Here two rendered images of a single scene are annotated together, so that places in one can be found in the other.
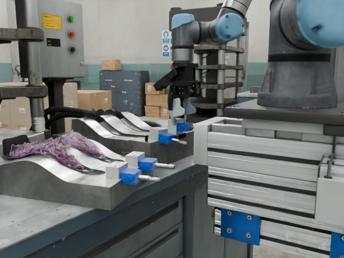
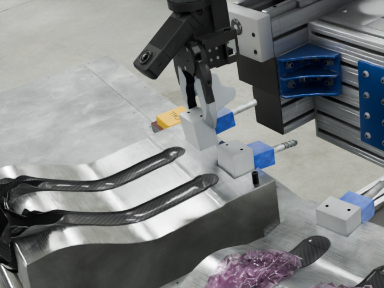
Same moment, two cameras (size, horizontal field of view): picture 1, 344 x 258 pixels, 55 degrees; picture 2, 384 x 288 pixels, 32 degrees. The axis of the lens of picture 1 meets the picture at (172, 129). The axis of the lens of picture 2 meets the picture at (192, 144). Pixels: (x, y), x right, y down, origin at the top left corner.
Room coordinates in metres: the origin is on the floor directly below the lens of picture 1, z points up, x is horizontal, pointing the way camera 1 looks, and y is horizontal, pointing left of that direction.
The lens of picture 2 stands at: (0.64, 0.83, 1.45)
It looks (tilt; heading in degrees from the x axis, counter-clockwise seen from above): 30 degrees down; 301
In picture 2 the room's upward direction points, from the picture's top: 11 degrees counter-clockwise
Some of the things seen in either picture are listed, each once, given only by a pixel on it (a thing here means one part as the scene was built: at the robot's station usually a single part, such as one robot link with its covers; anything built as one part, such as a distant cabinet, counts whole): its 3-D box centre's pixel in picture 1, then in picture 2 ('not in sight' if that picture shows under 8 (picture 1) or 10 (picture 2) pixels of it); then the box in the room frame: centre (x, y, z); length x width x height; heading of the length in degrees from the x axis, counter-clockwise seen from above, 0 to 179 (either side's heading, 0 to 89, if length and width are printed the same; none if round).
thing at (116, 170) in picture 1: (134, 176); not in sight; (0.76, 0.09, 0.86); 0.13 x 0.05 x 0.05; 72
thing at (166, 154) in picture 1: (121, 134); (91, 218); (1.23, 0.19, 0.87); 0.50 x 0.26 x 0.14; 55
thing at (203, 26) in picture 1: (213, 33); not in sight; (1.13, -0.14, 1.23); 0.11 x 0.11 x 0.08; 13
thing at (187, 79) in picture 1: (184, 80); (200, 31); (1.12, -0.04, 1.07); 0.09 x 0.08 x 0.12; 55
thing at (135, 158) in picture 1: (151, 164); (358, 206); (0.86, 0.06, 0.86); 0.13 x 0.05 x 0.05; 72
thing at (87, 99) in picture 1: (73, 111); not in sight; (6.03, 1.83, 0.37); 1.20 x 0.82 x 0.74; 72
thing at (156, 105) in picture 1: (162, 100); not in sight; (7.96, 0.22, 0.42); 0.86 x 0.33 x 0.83; 64
